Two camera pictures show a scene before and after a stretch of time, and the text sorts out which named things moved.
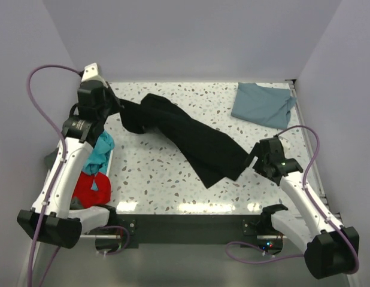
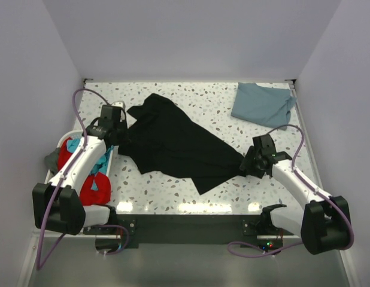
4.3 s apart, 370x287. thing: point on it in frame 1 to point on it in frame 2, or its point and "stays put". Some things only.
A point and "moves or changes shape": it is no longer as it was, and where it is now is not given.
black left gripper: (110, 100) to (120, 131)
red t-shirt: (90, 198) stays put
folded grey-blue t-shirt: (266, 105) stays put
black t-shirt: (217, 156) moves or changes shape
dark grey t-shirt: (75, 202) stays put
